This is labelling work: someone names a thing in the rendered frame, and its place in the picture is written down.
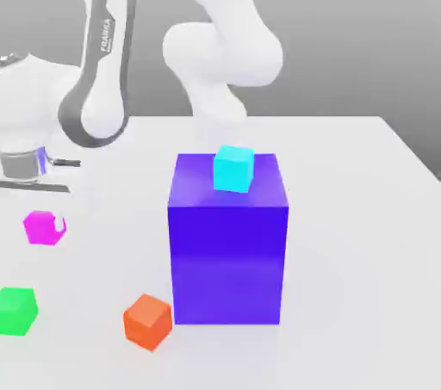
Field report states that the small orange cube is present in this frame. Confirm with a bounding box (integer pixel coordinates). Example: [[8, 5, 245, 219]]
[[122, 293, 174, 353]]

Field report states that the large purple box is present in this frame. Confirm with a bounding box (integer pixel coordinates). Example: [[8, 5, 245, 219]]
[[167, 152, 289, 326]]

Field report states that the small magenta cube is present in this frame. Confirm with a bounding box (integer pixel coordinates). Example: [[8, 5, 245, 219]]
[[22, 209, 67, 246]]

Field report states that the small green cube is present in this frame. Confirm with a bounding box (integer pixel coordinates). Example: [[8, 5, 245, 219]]
[[0, 287, 40, 337]]

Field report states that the small cyan cube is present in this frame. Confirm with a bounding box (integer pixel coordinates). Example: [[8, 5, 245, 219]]
[[213, 145, 255, 195]]

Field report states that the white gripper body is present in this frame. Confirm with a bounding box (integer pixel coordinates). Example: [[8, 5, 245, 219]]
[[0, 174, 79, 207]]

